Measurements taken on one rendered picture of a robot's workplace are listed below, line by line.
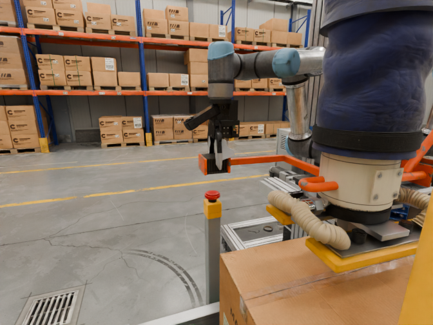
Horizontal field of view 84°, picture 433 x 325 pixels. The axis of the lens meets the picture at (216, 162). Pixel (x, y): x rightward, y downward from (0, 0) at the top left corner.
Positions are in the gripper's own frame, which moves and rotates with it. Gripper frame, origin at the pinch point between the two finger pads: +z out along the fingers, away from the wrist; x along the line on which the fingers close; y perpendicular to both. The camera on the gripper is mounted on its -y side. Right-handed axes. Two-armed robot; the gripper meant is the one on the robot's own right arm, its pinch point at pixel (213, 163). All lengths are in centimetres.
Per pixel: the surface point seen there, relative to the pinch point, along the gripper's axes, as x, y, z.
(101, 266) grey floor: 130, -65, 125
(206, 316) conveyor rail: 4, -2, 66
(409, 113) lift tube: -37, 29, -18
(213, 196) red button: 20.6, 6.1, 21.2
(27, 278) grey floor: 132, -121, 125
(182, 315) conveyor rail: 7, -11, 65
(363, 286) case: -31, 34, 30
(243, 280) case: -19.3, 3.2, 29.7
